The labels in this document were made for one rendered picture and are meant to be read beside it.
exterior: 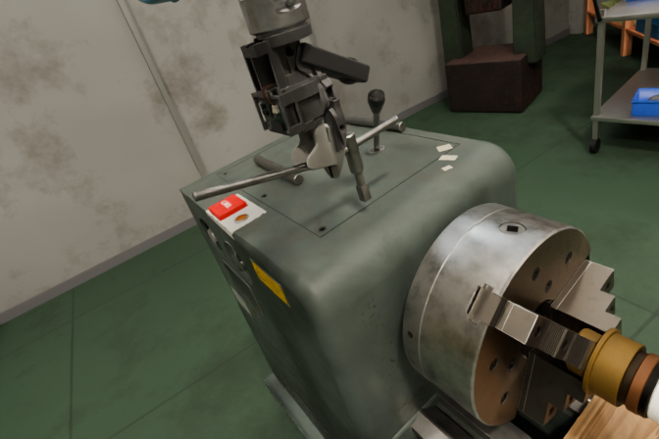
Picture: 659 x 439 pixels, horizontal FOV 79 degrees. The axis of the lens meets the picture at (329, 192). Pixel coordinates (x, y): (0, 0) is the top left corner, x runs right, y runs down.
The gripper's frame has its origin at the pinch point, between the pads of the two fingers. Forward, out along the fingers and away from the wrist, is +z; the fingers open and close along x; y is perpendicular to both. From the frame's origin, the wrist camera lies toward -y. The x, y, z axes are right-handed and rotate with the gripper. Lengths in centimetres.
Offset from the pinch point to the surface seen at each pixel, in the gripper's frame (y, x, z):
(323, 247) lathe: 6.3, 0.3, 10.5
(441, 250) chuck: -5.4, 12.7, 13.5
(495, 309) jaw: -2.3, 22.9, 16.2
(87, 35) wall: -19, -292, -31
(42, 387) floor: 105, -204, 136
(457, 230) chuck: -9.1, 12.8, 12.4
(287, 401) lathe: 14, -40, 82
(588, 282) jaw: -20.8, 25.7, 24.5
